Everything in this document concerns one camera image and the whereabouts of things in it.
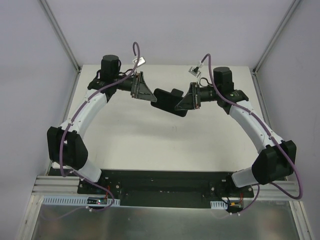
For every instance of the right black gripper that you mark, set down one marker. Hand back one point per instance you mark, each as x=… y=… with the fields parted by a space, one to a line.
x=195 y=95

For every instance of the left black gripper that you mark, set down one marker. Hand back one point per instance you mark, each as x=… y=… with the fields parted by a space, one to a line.
x=136 y=85

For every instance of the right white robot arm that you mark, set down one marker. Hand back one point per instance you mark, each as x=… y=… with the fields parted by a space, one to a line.
x=276 y=157

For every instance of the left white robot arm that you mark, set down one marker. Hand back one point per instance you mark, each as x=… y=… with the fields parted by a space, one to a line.
x=65 y=143

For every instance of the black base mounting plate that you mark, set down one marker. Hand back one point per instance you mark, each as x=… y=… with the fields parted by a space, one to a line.
x=172 y=189

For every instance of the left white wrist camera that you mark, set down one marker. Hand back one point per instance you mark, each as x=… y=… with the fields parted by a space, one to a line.
x=138 y=62

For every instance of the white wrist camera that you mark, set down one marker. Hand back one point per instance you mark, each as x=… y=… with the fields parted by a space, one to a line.
x=138 y=62
x=195 y=71

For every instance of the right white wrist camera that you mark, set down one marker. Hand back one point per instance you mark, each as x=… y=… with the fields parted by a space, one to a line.
x=195 y=71

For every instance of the right white cable duct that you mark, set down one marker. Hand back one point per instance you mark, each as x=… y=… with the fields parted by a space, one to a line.
x=218 y=205

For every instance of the aluminium frame rail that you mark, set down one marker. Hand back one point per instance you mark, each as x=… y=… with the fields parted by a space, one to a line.
x=56 y=185

